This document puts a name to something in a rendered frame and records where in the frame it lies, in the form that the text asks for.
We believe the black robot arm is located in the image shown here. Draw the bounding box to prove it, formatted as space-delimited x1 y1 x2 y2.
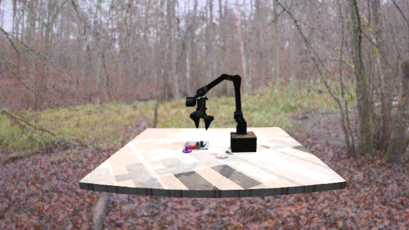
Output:
185 73 247 135

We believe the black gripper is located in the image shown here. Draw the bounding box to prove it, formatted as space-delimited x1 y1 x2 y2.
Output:
190 107 214 130

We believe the purple gear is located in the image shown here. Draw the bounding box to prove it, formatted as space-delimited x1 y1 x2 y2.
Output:
182 146 192 153

